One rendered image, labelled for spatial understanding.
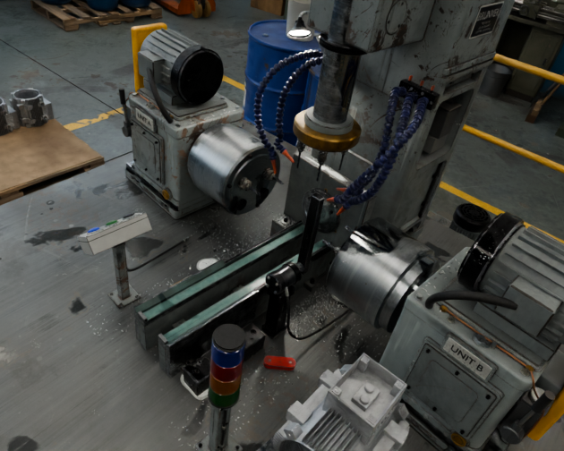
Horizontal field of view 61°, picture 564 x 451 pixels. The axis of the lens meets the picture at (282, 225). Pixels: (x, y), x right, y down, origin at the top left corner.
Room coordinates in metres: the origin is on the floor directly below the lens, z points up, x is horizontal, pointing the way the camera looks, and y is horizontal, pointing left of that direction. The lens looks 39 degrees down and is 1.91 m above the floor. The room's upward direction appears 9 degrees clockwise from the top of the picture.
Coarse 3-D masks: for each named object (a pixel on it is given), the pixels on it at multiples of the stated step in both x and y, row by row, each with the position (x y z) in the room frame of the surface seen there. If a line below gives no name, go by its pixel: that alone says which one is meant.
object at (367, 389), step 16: (352, 368) 0.56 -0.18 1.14; (368, 368) 0.58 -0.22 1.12; (384, 368) 0.56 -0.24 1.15; (336, 384) 0.51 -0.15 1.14; (352, 384) 0.54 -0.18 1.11; (368, 384) 0.53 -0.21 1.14; (384, 384) 0.55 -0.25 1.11; (336, 400) 0.48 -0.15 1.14; (352, 400) 0.50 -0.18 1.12; (368, 400) 0.50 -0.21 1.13; (384, 400) 0.52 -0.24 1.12; (352, 416) 0.46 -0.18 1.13; (368, 416) 0.46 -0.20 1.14; (384, 416) 0.48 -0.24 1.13; (368, 432) 0.44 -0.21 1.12
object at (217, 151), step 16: (224, 128) 1.35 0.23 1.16; (240, 128) 1.39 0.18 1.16; (208, 144) 1.29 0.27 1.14; (224, 144) 1.28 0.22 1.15; (240, 144) 1.27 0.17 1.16; (256, 144) 1.29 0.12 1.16; (192, 160) 1.27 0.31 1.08; (208, 160) 1.25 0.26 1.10; (224, 160) 1.22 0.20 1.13; (240, 160) 1.22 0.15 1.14; (256, 160) 1.26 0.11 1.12; (192, 176) 1.27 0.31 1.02; (208, 176) 1.22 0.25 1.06; (224, 176) 1.19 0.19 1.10; (240, 176) 1.21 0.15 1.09; (256, 176) 1.27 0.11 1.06; (272, 176) 1.28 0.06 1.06; (208, 192) 1.22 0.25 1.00; (224, 192) 1.17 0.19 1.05; (240, 192) 1.22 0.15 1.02; (240, 208) 1.22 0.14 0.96
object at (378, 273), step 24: (360, 240) 0.93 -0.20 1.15; (384, 240) 0.93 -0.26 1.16; (408, 240) 0.95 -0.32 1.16; (336, 264) 0.90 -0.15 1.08; (360, 264) 0.88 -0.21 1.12; (384, 264) 0.87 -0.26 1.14; (408, 264) 0.86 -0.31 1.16; (432, 264) 0.89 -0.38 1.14; (336, 288) 0.88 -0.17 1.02; (360, 288) 0.84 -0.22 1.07; (384, 288) 0.82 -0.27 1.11; (408, 288) 0.82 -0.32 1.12; (360, 312) 0.83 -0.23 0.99; (384, 312) 0.80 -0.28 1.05
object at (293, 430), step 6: (348, 366) 0.60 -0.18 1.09; (342, 372) 0.59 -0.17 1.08; (396, 408) 0.52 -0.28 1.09; (402, 408) 0.52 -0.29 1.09; (396, 414) 0.51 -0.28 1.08; (402, 414) 0.51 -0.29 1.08; (402, 420) 0.51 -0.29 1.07; (288, 426) 0.45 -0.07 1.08; (294, 426) 0.45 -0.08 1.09; (288, 432) 0.44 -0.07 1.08; (294, 432) 0.44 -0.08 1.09; (300, 432) 0.44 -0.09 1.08; (294, 438) 0.43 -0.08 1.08
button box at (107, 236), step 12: (132, 216) 0.96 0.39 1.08; (144, 216) 0.97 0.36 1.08; (108, 228) 0.89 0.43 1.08; (120, 228) 0.91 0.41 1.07; (132, 228) 0.93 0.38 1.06; (144, 228) 0.95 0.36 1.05; (84, 240) 0.85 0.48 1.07; (96, 240) 0.86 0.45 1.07; (108, 240) 0.87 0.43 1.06; (120, 240) 0.89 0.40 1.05; (84, 252) 0.86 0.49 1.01; (96, 252) 0.84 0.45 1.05
